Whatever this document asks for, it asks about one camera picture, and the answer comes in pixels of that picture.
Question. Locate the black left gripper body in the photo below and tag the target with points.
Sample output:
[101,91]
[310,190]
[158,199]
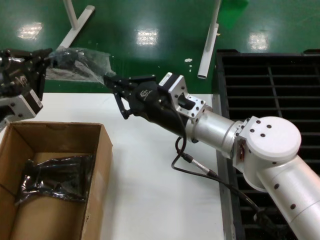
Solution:
[17,75]

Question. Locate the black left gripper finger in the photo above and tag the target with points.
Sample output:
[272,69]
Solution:
[41,77]
[37,54]

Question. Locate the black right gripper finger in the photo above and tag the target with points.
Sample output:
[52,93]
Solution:
[122,83]
[123,107]

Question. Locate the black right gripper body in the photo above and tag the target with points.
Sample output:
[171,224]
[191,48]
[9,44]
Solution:
[150,100]

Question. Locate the translucent antistatic bag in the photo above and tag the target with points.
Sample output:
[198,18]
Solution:
[97,62]

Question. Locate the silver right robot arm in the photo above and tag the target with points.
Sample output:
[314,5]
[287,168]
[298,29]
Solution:
[272,140]

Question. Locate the brown cardboard box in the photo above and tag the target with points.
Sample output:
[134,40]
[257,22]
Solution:
[100,160]

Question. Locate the black slotted container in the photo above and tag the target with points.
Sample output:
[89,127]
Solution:
[221,75]

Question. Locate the bagged graphics card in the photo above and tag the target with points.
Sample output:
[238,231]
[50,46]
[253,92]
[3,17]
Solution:
[62,175]

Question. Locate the white floor crumb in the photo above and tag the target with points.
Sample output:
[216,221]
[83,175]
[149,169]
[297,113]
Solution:
[188,60]

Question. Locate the white table leg with foot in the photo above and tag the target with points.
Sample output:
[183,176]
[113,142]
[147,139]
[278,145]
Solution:
[82,17]
[206,57]

